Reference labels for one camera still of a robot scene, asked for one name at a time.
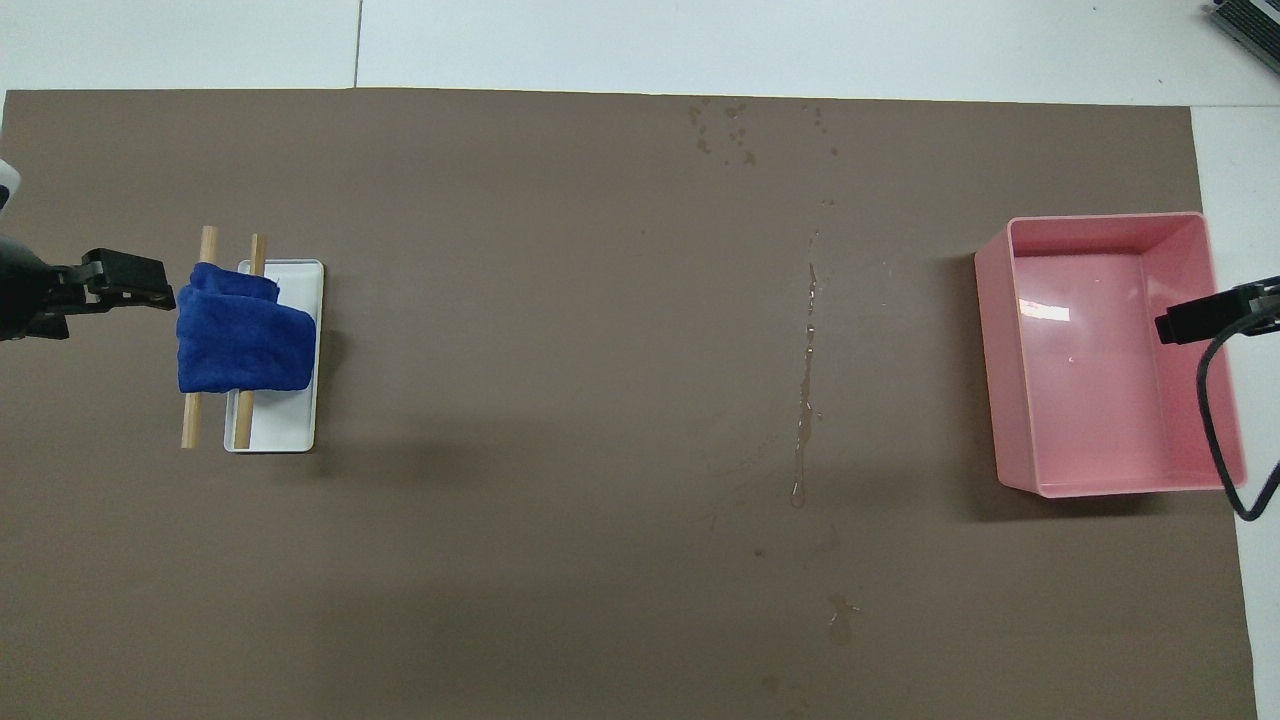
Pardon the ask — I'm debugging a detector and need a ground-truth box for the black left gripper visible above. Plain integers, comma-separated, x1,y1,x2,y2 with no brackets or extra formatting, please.
0,235,177,343

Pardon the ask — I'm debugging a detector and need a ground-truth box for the grey keyboard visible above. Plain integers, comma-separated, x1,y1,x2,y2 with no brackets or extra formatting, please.
1205,0,1280,51

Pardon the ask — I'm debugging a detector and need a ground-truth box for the blue microfibre towel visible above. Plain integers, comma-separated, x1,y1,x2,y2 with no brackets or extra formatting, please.
176,262,319,394

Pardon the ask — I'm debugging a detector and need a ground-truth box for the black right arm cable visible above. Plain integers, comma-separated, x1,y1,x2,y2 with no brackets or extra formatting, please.
1197,318,1280,523

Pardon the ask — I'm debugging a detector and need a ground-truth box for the long light wooden rod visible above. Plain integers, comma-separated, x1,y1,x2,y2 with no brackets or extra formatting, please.
181,225,220,449

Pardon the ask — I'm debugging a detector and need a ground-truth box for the brown table mat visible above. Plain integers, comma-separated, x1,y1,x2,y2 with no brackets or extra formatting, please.
0,88,1259,720

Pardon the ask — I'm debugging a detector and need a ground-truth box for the pink plastic bin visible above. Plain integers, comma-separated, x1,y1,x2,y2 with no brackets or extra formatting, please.
975,212,1248,499

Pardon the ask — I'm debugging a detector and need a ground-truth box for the white wooden towel rack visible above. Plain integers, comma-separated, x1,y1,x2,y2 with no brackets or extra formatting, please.
224,259,325,454

